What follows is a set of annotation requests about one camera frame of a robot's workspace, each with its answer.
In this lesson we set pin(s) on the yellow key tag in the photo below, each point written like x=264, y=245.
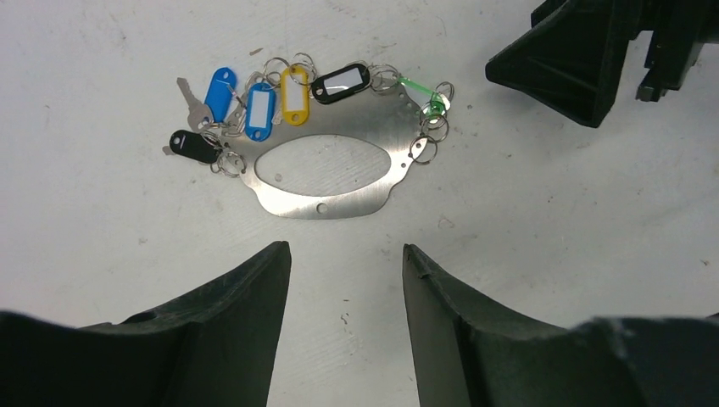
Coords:
x=294, y=95

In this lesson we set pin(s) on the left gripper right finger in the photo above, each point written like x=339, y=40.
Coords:
x=470, y=350

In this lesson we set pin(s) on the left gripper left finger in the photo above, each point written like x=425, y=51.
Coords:
x=213, y=346

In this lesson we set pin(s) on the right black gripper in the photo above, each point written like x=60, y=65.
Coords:
x=572, y=57

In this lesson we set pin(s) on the black white-label key tag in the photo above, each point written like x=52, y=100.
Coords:
x=341, y=84

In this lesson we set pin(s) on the blue white-label key tag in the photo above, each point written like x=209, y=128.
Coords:
x=260, y=111

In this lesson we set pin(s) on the green key tag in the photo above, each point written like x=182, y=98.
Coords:
x=430, y=101

